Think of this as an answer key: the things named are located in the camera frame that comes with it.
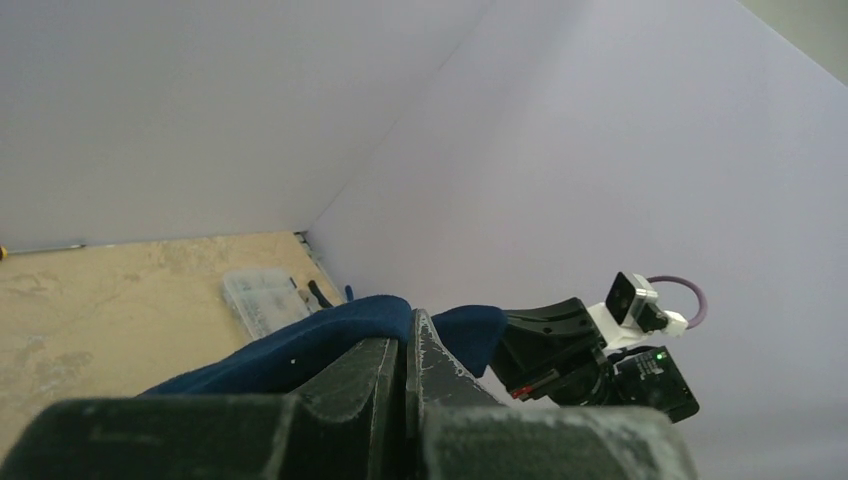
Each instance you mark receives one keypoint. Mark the navy blue t-shirt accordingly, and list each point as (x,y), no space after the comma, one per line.
(284,360)

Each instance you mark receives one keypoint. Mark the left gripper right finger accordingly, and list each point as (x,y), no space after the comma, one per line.
(458,430)

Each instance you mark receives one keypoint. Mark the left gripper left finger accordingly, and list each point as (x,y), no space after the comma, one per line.
(344,423)

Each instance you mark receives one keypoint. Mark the clear plastic parts box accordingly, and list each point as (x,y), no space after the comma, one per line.
(263,300)

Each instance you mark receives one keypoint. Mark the yellow black screwdriver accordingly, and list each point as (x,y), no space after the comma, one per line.
(6,253)

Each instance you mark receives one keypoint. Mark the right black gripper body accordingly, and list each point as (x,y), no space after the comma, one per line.
(556,352)

